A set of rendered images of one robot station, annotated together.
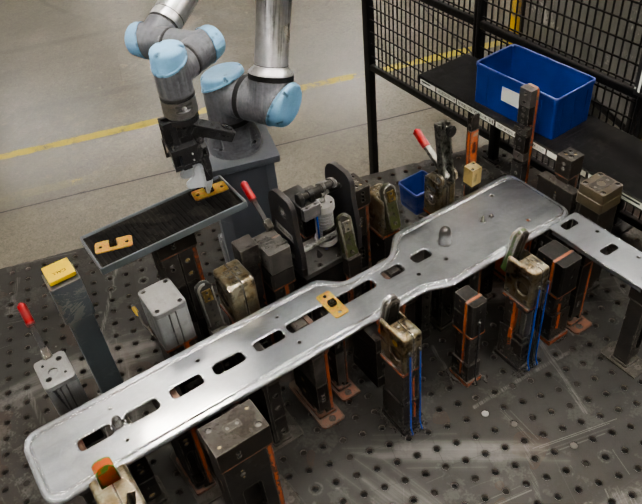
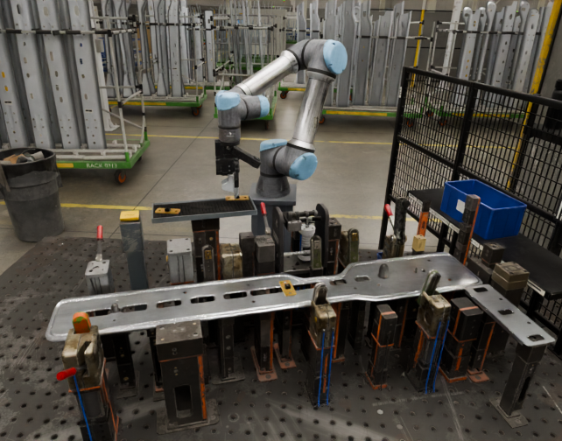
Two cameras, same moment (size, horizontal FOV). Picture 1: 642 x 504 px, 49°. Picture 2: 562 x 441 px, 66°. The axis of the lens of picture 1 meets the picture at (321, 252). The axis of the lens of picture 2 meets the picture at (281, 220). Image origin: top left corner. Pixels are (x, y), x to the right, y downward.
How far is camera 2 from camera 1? 0.48 m
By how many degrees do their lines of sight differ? 21
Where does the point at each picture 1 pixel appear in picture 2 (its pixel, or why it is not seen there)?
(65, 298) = (127, 232)
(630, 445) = not seen: outside the picture
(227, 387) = (193, 311)
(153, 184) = not seen: hidden behind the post
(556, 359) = (451, 394)
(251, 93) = (284, 154)
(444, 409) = (350, 398)
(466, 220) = (403, 269)
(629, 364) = (510, 416)
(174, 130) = (221, 147)
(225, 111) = (269, 164)
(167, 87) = (222, 116)
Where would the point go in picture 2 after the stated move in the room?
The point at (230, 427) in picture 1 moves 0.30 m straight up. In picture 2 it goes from (177, 330) to (166, 231)
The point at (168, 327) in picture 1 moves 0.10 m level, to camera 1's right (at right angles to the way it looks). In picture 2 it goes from (175, 265) to (203, 270)
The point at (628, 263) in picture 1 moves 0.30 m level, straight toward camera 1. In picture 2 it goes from (518, 324) to (472, 376)
